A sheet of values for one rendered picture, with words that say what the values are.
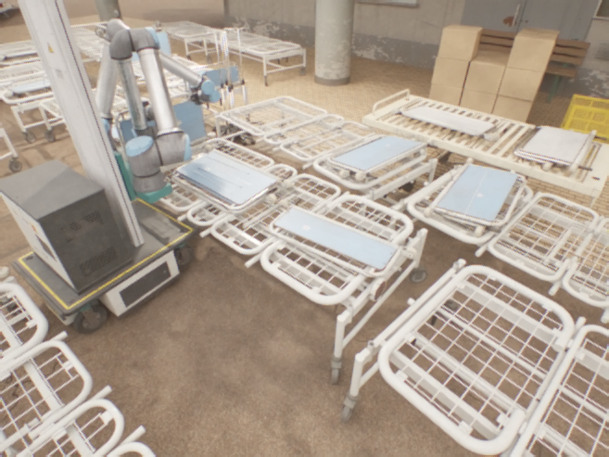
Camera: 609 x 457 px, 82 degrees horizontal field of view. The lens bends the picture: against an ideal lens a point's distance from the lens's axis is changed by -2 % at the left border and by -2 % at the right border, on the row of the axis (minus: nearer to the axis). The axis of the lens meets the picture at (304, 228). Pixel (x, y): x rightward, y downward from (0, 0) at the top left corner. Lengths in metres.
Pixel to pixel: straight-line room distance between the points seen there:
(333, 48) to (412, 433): 5.50
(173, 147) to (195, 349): 1.14
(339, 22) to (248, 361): 5.25
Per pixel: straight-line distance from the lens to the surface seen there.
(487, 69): 5.04
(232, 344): 2.22
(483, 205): 2.46
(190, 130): 3.21
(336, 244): 1.97
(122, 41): 2.31
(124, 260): 2.36
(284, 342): 2.19
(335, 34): 6.31
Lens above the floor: 1.80
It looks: 38 degrees down
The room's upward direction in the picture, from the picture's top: straight up
